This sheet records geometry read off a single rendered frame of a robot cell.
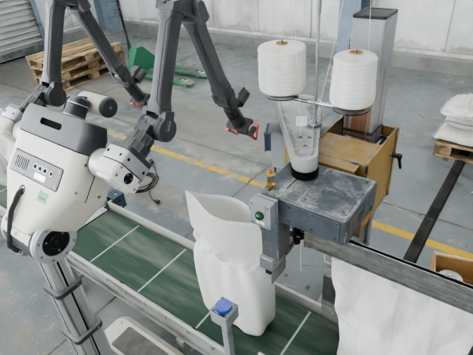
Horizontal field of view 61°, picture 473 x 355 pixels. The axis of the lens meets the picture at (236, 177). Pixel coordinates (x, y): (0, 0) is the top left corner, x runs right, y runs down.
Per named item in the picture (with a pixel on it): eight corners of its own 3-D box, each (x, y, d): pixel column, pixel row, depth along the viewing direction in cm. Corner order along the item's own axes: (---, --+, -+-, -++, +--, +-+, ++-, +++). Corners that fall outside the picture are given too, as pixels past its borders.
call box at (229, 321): (210, 320, 154) (208, 310, 150) (223, 306, 159) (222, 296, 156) (226, 330, 150) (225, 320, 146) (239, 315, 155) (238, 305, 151)
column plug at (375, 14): (352, 17, 133) (352, 14, 132) (365, 9, 141) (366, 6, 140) (386, 20, 127) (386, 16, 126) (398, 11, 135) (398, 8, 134)
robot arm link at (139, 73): (110, 74, 185) (122, 77, 181) (124, 55, 189) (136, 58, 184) (125, 91, 195) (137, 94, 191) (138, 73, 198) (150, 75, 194)
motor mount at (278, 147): (269, 167, 171) (268, 133, 162) (277, 160, 176) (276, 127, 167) (331, 187, 157) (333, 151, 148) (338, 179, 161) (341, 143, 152)
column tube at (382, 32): (324, 339, 228) (351, 17, 133) (334, 324, 236) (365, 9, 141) (344, 350, 222) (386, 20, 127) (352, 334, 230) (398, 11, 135)
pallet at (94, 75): (35, 82, 646) (31, 73, 638) (97, 60, 722) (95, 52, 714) (62, 92, 601) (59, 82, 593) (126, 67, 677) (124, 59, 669)
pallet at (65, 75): (32, 74, 637) (28, 65, 630) (94, 52, 716) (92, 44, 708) (62, 82, 594) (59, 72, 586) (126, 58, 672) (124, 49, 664)
